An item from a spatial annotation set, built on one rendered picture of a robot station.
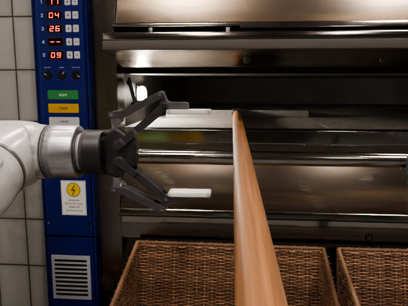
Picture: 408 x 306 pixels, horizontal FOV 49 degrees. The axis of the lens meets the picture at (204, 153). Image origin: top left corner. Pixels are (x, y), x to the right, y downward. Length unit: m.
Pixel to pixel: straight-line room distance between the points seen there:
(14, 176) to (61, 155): 0.08
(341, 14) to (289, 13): 0.14
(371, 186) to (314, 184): 0.16
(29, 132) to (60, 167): 0.08
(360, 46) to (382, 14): 0.18
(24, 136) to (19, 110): 0.68
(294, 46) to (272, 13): 0.17
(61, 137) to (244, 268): 0.51
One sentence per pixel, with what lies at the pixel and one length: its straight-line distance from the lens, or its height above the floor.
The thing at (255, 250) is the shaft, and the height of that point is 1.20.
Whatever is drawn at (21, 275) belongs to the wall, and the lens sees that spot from 1.57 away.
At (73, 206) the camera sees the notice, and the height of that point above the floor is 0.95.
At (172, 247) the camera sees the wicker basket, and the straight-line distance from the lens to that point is 1.35.
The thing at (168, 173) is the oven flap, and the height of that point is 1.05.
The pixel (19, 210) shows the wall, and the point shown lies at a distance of 1.50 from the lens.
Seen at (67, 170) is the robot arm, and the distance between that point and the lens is 0.75.
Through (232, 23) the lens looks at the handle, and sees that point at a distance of 1.19.
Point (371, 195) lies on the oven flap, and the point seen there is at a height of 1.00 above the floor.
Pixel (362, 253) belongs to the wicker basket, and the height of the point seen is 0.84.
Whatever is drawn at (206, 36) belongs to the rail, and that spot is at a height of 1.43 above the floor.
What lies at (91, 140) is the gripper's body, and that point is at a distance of 0.74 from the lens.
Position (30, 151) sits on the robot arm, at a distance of 0.76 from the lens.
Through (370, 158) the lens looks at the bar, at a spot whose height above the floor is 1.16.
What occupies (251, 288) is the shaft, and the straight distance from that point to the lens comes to 0.26.
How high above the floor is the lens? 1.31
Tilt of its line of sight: 9 degrees down
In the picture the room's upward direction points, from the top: straight up
